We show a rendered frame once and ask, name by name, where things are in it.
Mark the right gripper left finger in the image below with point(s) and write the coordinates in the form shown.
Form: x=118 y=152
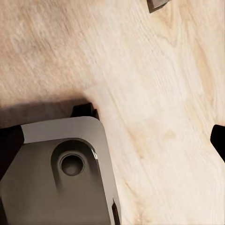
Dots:
x=11 y=140

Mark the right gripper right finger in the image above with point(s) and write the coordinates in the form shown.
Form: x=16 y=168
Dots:
x=217 y=139

